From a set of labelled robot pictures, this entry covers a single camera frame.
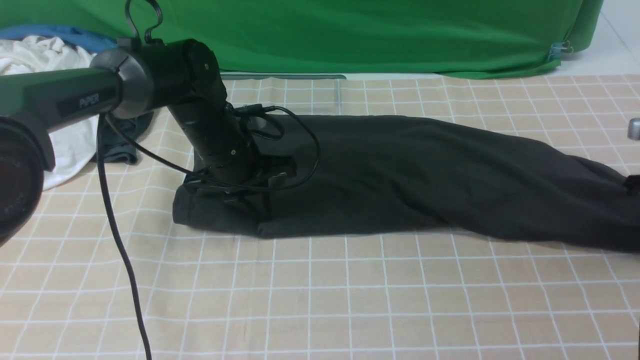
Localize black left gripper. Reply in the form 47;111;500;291
183;145;298;193

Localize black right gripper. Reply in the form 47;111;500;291
622;175;640;196

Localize dark gray long-sleeved shirt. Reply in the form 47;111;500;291
172;115;640;254

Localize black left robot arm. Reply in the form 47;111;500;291
0;39;297;243

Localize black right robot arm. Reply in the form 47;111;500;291
622;117;640;196

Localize dark gray crumpled garment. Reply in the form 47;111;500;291
96;112;154;166

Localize blue binder clip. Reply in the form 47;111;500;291
547;40;574;62

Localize white crumpled garment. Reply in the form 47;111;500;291
0;35;98;191

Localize green backdrop cloth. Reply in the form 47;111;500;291
1;0;602;80

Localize blue crumpled garment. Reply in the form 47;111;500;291
0;23;117;53

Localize beige checkered tablecloth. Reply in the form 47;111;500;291
0;74;640;360

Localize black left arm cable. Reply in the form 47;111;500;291
95;0;322;360

